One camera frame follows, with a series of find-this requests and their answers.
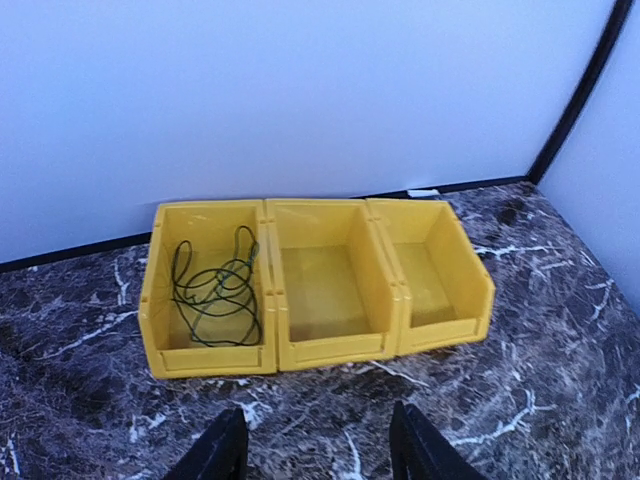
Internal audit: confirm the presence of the right yellow plastic bin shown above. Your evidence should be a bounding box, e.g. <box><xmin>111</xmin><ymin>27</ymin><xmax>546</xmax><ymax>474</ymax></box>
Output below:
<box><xmin>367</xmin><ymin>199</ymin><xmax>495</xmax><ymax>356</ymax></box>

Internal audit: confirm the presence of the middle yellow plastic bin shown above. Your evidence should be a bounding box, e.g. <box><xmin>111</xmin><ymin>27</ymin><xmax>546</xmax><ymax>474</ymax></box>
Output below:
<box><xmin>265</xmin><ymin>199</ymin><xmax>403</xmax><ymax>371</ymax></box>

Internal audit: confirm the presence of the yellow plastic bin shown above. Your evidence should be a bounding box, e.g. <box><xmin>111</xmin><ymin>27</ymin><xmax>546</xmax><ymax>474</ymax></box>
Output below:
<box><xmin>265</xmin><ymin>199</ymin><xmax>403</xmax><ymax>371</ymax></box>
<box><xmin>138</xmin><ymin>200</ymin><xmax>277</xmax><ymax>378</ymax></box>
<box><xmin>367</xmin><ymin>199</ymin><xmax>495</xmax><ymax>356</ymax></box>

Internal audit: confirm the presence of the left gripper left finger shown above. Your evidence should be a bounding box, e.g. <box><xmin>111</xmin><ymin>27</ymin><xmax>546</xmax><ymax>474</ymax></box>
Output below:
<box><xmin>172</xmin><ymin>408</ymin><xmax>248</xmax><ymax>480</ymax></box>

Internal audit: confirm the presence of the green wire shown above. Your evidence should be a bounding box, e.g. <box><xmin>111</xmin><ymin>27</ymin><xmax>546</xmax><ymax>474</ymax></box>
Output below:
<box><xmin>182</xmin><ymin>224</ymin><xmax>261</xmax><ymax>346</ymax></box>

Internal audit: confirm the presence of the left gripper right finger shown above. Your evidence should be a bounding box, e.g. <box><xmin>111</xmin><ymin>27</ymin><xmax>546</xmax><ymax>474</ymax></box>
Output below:
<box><xmin>389</xmin><ymin>401</ymin><xmax>485</xmax><ymax>480</ymax></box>

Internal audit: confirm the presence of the black wire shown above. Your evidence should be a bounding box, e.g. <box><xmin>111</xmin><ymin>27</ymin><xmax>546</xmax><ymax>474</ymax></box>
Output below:
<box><xmin>171</xmin><ymin>239</ymin><xmax>264</xmax><ymax>347</ymax></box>

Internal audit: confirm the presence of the right black frame post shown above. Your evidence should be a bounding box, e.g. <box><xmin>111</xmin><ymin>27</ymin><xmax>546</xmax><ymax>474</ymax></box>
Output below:
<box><xmin>526</xmin><ymin>0</ymin><xmax>634</xmax><ymax>185</ymax></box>

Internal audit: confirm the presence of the left yellow plastic bin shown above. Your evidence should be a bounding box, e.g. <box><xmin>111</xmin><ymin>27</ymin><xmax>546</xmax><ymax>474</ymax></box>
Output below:
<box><xmin>138</xmin><ymin>200</ymin><xmax>277</xmax><ymax>378</ymax></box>

